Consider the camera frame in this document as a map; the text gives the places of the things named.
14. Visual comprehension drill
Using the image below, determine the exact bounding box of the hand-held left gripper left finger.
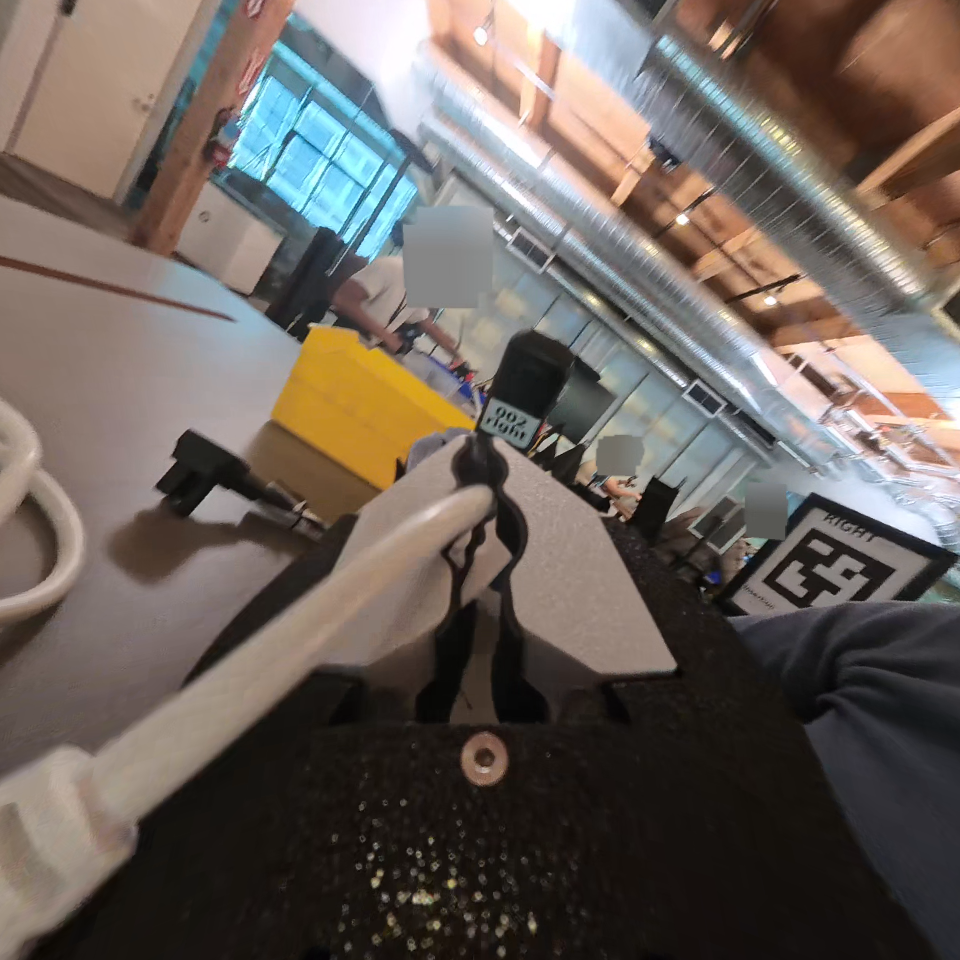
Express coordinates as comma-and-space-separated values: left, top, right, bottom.
321, 437, 502, 717

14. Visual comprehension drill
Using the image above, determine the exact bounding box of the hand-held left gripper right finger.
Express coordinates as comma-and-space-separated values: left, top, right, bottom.
480, 442, 681, 723

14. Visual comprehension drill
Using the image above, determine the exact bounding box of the white power cable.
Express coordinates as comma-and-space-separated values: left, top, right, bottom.
0, 397, 500, 834

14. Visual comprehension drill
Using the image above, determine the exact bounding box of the person's right forearm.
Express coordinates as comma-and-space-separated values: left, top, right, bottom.
731, 600, 960, 960

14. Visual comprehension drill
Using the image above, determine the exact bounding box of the black angled power plug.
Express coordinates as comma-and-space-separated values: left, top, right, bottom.
155, 429, 252, 519

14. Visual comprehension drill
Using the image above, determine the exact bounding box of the black monitor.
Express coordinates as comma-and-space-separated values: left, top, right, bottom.
551, 358, 618, 445

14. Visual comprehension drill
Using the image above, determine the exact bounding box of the yellow plastic bin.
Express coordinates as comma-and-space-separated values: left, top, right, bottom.
271, 324, 481, 490

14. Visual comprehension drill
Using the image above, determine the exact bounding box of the large window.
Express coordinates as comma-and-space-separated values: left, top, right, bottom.
225, 37, 421, 260

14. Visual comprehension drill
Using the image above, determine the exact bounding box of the white cabinet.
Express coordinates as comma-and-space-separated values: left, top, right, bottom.
178, 183, 285, 295

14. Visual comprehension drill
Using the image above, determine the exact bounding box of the wooden pillar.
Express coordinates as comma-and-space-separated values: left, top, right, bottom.
131, 0, 295, 256

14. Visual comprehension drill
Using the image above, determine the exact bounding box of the white door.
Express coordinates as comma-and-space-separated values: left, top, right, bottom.
0, 0, 219, 204

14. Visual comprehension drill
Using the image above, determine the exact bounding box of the black bundled cable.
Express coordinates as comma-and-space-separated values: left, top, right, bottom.
240, 476, 331, 537

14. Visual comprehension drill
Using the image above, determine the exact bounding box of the slim metal air duct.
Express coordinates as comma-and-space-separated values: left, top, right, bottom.
416, 112, 781, 459

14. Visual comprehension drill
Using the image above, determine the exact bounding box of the large metal air duct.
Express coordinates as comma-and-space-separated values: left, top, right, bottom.
637, 22, 960, 324

